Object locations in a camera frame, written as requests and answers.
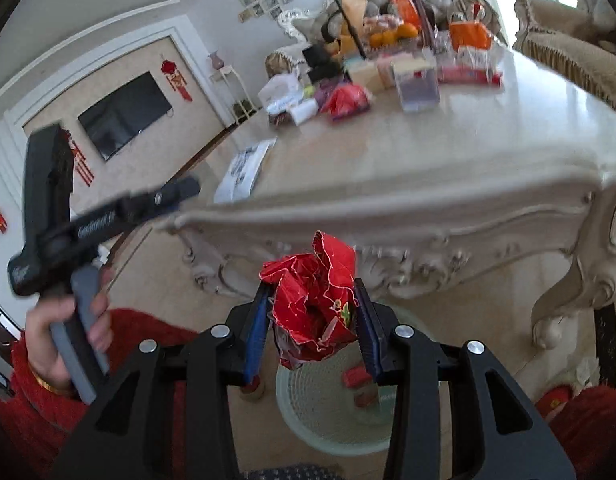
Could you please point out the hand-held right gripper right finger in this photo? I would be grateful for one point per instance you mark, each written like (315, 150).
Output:
(368, 335)

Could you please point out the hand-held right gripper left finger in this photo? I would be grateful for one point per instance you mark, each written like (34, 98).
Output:
(258, 335)

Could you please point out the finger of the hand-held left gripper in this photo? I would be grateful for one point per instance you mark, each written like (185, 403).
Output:
(168, 196)

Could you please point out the red foil wrapper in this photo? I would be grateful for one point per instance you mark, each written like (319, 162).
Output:
(308, 285)

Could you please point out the pale green waste basket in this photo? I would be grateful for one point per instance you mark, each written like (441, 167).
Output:
(328, 410)

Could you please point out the beige box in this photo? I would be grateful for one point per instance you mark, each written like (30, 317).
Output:
(367, 74)

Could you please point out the person's left forearm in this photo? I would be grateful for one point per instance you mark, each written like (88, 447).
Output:
(28, 425)

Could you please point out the person's left hand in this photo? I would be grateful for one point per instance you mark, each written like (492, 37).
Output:
(45, 345)

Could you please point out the small red packet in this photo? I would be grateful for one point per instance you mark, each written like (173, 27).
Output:
(358, 377)

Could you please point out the small red round object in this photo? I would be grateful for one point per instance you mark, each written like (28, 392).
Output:
(253, 389)

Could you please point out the white printed leaflet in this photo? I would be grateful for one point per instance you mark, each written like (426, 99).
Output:
(243, 170)

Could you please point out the white side stand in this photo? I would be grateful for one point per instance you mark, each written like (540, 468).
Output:
(233, 90)

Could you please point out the person's dotted navy trousers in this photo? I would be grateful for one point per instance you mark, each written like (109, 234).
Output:
(288, 472)

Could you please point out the small purple vase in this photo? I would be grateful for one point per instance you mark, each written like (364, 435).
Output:
(216, 60)

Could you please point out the white plastic bag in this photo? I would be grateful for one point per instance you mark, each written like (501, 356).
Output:
(283, 89)

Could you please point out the white packet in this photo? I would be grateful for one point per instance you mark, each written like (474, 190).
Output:
(303, 111)

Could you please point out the ornate white carved table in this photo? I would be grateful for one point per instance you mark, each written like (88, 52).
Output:
(438, 160)

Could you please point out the red plastic bag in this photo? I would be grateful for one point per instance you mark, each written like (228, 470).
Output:
(348, 100)

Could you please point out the black box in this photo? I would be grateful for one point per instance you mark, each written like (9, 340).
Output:
(320, 60)

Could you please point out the person's red sweater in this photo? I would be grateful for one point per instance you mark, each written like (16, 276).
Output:
(593, 425)

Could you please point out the black selfie stick tripod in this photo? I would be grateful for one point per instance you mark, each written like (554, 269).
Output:
(345, 15)

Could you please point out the clear plastic box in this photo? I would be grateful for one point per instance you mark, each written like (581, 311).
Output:
(418, 85)

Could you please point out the orange fruit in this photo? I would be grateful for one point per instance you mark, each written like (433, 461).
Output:
(407, 32)
(379, 39)

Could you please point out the tan paper bag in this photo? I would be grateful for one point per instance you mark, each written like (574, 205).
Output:
(355, 10)

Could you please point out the pink snack bag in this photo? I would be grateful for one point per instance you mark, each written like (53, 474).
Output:
(383, 23)

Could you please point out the long red flat packet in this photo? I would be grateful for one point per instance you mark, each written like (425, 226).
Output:
(468, 76)

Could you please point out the orange snack packet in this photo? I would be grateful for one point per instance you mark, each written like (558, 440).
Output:
(405, 6)

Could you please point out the orange gift bag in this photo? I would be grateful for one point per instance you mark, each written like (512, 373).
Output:
(468, 35)

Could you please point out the beige fringed armchair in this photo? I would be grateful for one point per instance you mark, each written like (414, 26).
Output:
(563, 25)

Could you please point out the red tassel wall ornament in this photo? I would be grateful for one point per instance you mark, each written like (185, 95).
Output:
(83, 167)

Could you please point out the black wall television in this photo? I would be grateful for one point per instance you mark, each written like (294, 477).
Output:
(123, 115)

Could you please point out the red knot wall ornament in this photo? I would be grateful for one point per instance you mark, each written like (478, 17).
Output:
(175, 79)

